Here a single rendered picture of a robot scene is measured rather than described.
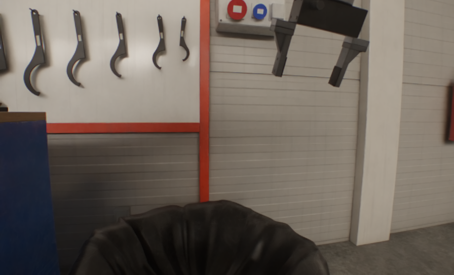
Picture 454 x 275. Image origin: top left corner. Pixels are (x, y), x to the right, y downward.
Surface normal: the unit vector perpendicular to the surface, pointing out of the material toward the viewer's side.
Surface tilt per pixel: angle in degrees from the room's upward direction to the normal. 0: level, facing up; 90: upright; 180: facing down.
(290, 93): 90
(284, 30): 113
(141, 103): 90
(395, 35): 90
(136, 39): 90
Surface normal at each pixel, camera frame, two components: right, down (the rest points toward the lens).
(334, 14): 0.11, 0.47
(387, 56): 0.20, 0.08
